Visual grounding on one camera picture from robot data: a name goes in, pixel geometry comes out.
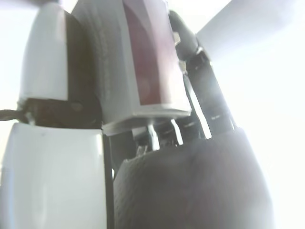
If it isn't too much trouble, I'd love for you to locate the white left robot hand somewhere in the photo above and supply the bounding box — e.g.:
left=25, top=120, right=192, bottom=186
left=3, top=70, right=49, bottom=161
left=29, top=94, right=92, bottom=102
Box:
left=0, top=0, right=278, bottom=229

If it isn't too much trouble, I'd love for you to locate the maroon and white small box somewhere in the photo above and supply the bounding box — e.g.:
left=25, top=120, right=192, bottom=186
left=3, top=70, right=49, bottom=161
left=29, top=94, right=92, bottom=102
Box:
left=71, top=0, right=193, bottom=135

